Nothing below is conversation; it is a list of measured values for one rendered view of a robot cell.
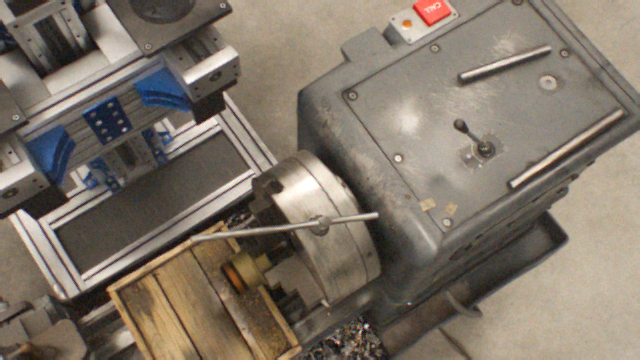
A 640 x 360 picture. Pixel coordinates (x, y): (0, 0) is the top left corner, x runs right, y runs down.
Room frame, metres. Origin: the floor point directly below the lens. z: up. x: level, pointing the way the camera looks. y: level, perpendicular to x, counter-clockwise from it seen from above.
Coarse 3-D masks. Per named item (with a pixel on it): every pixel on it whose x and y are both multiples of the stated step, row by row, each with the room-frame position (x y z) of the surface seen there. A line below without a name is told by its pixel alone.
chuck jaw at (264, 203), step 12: (276, 192) 0.43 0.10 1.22; (252, 204) 0.41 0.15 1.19; (264, 204) 0.41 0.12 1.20; (264, 216) 0.39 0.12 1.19; (276, 216) 0.40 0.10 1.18; (252, 240) 0.36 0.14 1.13; (264, 240) 0.36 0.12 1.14; (276, 240) 0.36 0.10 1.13; (252, 252) 0.33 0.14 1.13; (264, 252) 0.34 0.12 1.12
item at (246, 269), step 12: (240, 252) 0.34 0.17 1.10; (228, 264) 0.31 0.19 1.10; (240, 264) 0.31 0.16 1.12; (252, 264) 0.31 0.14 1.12; (264, 264) 0.32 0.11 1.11; (228, 276) 0.28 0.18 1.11; (240, 276) 0.29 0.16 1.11; (252, 276) 0.29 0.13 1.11; (264, 276) 0.30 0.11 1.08; (240, 288) 0.26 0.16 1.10; (252, 288) 0.27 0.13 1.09
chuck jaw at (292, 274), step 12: (288, 264) 0.32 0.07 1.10; (300, 264) 0.33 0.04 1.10; (276, 276) 0.30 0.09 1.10; (288, 276) 0.30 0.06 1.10; (300, 276) 0.30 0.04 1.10; (312, 276) 0.30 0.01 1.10; (288, 288) 0.27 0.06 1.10; (300, 288) 0.28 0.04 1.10; (312, 288) 0.28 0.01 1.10; (312, 300) 0.26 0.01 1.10
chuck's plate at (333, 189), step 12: (300, 156) 0.53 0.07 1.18; (312, 156) 0.52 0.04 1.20; (312, 168) 0.49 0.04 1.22; (324, 168) 0.49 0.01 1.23; (324, 180) 0.46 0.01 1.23; (336, 180) 0.47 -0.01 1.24; (336, 192) 0.44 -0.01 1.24; (336, 204) 0.42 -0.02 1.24; (348, 204) 0.42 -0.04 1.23; (348, 228) 0.38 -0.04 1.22; (360, 228) 0.38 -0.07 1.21; (360, 240) 0.36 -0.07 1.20; (372, 240) 0.37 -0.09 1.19; (360, 252) 0.34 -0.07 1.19; (372, 252) 0.35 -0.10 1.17; (372, 264) 0.33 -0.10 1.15; (372, 276) 0.32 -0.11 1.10
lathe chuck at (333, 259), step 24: (288, 168) 0.49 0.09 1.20; (264, 192) 0.44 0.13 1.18; (288, 192) 0.43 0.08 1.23; (312, 192) 0.44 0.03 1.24; (288, 216) 0.38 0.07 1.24; (312, 216) 0.39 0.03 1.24; (336, 216) 0.39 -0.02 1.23; (312, 240) 0.34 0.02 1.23; (336, 240) 0.35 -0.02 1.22; (312, 264) 0.31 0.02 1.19; (336, 264) 0.31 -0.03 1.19; (360, 264) 0.32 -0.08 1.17; (336, 288) 0.28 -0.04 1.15
